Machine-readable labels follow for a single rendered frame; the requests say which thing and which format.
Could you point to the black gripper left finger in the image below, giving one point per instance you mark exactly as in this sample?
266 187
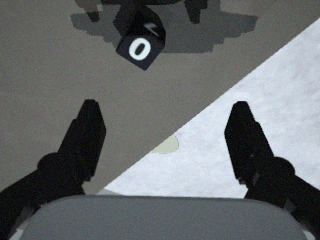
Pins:
75 160

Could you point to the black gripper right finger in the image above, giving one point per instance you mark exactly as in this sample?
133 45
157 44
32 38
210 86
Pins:
254 163

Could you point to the black calendar cube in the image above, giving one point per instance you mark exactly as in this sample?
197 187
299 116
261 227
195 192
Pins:
142 41

